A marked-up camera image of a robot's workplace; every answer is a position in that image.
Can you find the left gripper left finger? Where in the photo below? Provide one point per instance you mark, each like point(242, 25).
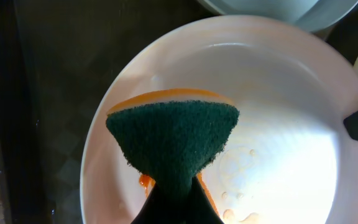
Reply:
point(157, 209)

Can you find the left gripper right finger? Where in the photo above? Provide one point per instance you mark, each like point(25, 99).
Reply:
point(198, 209)

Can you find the green orange sponge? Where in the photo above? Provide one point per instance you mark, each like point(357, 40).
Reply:
point(171, 135)

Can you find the pale blue plate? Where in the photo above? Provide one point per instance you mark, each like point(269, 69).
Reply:
point(308, 15)

